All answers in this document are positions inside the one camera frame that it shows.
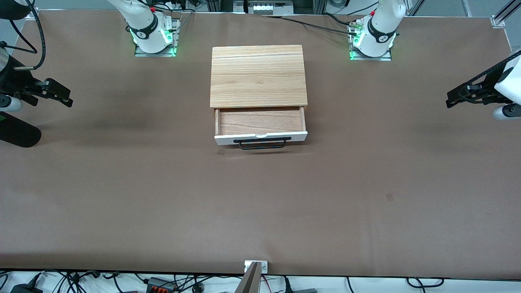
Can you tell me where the white-fronted wooden drawer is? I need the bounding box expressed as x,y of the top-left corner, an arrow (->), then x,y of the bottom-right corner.
214,106 -> 309,147

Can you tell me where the black metal drawer handle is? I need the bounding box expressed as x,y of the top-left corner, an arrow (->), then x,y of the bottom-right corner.
233,137 -> 292,151

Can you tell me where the wooden drawer cabinet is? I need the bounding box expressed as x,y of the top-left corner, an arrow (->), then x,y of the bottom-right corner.
210,44 -> 309,119

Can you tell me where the black ribbed cylinder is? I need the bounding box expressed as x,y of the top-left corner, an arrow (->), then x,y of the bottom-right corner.
0,110 -> 42,149

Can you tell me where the white power strip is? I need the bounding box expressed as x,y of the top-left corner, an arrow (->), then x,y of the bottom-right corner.
156,0 -> 192,13

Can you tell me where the black power adapter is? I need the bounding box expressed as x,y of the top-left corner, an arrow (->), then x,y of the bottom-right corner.
10,283 -> 44,293

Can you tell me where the grey power strip box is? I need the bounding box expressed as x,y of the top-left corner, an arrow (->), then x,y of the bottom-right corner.
247,0 -> 295,16

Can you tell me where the orange and black device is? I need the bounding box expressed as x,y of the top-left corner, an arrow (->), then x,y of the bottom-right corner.
145,276 -> 179,293

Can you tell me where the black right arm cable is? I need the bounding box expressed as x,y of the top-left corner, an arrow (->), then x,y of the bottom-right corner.
0,0 -> 46,72

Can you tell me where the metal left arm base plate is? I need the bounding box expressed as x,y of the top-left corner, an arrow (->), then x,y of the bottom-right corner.
348,22 -> 393,62

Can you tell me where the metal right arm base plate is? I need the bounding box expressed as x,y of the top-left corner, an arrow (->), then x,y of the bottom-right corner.
134,17 -> 181,58

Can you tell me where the black table cable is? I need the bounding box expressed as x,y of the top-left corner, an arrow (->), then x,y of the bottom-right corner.
260,14 -> 361,37

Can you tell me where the black floor cable bundle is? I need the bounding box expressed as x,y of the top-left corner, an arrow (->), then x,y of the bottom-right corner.
39,270 -> 125,293

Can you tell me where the black looped floor cable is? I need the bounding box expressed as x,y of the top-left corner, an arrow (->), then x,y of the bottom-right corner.
406,277 -> 445,289

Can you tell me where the silver table edge bracket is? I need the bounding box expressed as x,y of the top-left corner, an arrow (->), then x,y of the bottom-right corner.
244,260 -> 269,274

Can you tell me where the grey slanted post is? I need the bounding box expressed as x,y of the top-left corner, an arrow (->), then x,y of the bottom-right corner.
234,261 -> 262,293

